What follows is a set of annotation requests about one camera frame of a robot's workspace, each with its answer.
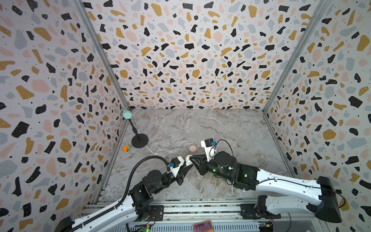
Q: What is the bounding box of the pink earbud charging case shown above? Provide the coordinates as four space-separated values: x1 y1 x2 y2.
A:
189 146 197 153

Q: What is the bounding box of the white earbud charging case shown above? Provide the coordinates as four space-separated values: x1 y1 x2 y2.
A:
185 155 193 166

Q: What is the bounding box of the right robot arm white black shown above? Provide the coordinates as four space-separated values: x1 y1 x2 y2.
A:
185 151 342 223

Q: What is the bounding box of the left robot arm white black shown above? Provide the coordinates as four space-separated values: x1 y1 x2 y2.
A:
55 165 192 232

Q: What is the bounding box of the green microphone on black stand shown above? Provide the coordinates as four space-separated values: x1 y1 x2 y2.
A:
122 110 149 148

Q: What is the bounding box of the pink circuit board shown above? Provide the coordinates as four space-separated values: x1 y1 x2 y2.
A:
193 220 214 232

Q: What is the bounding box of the small orange green toy car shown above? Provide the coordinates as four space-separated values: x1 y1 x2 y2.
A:
122 146 131 152

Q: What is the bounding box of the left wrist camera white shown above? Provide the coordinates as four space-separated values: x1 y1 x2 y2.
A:
168 156 185 177

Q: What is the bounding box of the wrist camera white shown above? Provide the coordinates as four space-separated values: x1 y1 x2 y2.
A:
201 138 216 162
168 156 185 177

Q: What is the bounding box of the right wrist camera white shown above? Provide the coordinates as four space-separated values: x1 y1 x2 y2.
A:
201 138 216 162

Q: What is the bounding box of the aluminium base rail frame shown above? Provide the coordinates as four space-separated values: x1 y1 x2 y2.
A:
81 198 330 232

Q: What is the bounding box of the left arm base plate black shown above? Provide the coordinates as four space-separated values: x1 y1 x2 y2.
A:
134 205 164 222

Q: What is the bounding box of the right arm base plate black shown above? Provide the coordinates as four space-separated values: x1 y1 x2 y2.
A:
240 195 281 219

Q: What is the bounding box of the black corrugated cable conduit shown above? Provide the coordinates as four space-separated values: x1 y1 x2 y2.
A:
63 156 170 232

